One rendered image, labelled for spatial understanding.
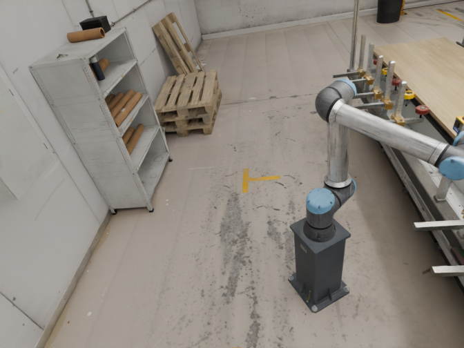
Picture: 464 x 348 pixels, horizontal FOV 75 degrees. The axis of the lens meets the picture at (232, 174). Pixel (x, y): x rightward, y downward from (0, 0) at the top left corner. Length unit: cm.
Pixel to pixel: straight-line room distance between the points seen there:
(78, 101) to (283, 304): 215
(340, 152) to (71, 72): 195
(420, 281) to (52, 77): 300
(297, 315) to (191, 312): 74
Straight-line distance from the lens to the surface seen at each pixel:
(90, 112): 271
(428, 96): 274
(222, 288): 246
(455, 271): 157
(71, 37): 312
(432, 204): 208
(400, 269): 259
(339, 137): 163
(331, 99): 141
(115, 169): 297
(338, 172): 175
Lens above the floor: 206
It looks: 38 degrees down
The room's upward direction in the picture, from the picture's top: 12 degrees counter-clockwise
